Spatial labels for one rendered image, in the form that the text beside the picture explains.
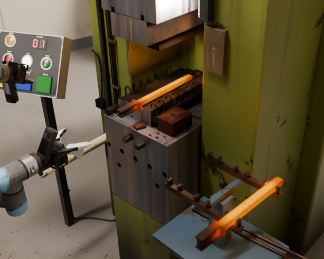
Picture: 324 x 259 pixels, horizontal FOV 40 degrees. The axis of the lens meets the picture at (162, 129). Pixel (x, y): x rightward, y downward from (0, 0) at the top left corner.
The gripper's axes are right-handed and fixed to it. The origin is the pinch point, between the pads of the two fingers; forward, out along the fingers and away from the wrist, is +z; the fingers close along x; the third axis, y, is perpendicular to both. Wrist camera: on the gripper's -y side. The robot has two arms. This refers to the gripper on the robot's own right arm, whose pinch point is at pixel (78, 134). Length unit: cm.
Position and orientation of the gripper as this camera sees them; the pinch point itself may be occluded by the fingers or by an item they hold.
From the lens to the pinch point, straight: 169.1
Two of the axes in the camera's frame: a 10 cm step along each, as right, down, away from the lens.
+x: 7.3, 3.5, -5.9
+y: 0.3, 8.4, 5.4
